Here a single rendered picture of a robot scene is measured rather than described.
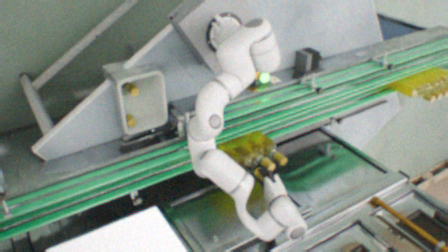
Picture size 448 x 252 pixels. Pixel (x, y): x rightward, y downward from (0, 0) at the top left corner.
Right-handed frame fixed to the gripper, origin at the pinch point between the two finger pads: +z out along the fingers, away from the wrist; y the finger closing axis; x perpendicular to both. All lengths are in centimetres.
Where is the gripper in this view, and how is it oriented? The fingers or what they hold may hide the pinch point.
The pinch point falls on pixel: (263, 176)
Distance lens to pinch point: 149.2
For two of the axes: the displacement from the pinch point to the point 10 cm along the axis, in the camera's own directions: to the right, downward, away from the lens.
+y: -0.2, -8.4, -5.4
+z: -3.0, -5.1, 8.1
